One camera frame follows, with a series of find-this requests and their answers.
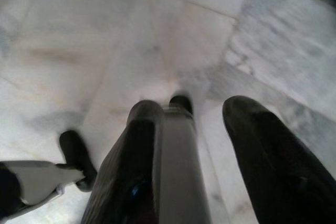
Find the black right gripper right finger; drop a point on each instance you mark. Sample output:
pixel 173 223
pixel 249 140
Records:
pixel 273 171

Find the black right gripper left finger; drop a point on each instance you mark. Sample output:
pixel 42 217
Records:
pixel 123 171

